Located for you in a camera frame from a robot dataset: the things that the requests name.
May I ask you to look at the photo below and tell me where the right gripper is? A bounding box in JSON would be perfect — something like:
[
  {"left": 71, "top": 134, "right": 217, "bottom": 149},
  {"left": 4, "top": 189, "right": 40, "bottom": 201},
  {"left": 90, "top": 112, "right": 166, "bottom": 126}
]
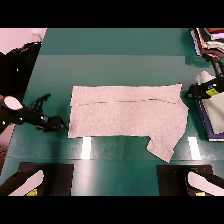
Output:
[{"left": 184, "top": 83, "right": 209, "bottom": 100}]

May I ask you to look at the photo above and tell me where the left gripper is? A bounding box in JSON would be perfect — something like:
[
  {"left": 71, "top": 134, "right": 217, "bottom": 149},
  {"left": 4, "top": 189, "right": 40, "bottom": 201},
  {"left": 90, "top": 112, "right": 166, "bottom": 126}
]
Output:
[{"left": 41, "top": 114, "right": 69, "bottom": 133}]

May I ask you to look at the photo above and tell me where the cream folded garment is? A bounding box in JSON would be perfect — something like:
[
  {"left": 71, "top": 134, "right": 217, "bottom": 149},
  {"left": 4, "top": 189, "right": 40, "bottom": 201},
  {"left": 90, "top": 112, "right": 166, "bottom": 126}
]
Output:
[{"left": 195, "top": 70, "right": 224, "bottom": 135}]

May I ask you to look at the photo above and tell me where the blue folded garment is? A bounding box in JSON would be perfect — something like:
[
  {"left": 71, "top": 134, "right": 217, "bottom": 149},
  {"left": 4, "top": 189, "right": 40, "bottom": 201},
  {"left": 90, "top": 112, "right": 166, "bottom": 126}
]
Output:
[{"left": 195, "top": 99, "right": 224, "bottom": 143}]

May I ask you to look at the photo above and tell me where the heap of clothes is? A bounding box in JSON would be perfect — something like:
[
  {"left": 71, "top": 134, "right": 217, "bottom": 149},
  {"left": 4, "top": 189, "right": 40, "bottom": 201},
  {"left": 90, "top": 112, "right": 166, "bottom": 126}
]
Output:
[{"left": 190, "top": 27, "right": 224, "bottom": 63}]

